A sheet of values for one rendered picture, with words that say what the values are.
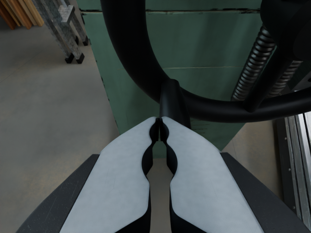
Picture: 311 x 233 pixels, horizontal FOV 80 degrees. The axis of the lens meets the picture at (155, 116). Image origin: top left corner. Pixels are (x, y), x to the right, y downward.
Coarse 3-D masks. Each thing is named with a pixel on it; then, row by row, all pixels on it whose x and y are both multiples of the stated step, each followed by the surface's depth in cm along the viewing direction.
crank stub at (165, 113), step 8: (168, 80) 16; (176, 80) 16; (168, 88) 16; (176, 88) 16; (168, 96) 15; (176, 96) 15; (160, 104) 16; (168, 104) 15; (176, 104) 14; (184, 104) 15; (160, 112) 15; (168, 112) 14; (176, 112) 14; (184, 112) 14; (176, 120) 14; (184, 120) 14
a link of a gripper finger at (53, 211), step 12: (96, 156) 9; (84, 168) 8; (72, 180) 7; (84, 180) 7; (60, 192) 7; (72, 192) 7; (48, 204) 7; (60, 204) 7; (72, 204) 7; (36, 216) 6; (48, 216) 6; (60, 216) 6; (24, 228) 6; (36, 228) 6; (48, 228) 6; (60, 228) 6
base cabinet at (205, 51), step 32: (96, 32) 32; (160, 32) 33; (192, 32) 33; (224, 32) 34; (256, 32) 34; (160, 64) 39; (192, 64) 40; (224, 64) 40; (128, 96) 48; (224, 96) 50; (128, 128) 63; (192, 128) 65; (224, 128) 66
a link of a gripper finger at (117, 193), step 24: (120, 144) 9; (144, 144) 9; (96, 168) 8; (120, 168) 8; (144, 168) 9; (96, 192) 7; (120, 192) 7; (144, 192) 7; (72, 216) 6; (96, 216) 6; (120, 216) 6; (144, 216) 6
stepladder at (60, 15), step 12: (36, 0) 92; (48, 0) 93; (48, 12) 95; (60, 12) 107; (72, 12) 110; (48, 24) 102; (60, 24) 102; (60, 36) 112; (72, 36) 113; (84, 36) 130; (60, 48) 115; (72, 48) 113
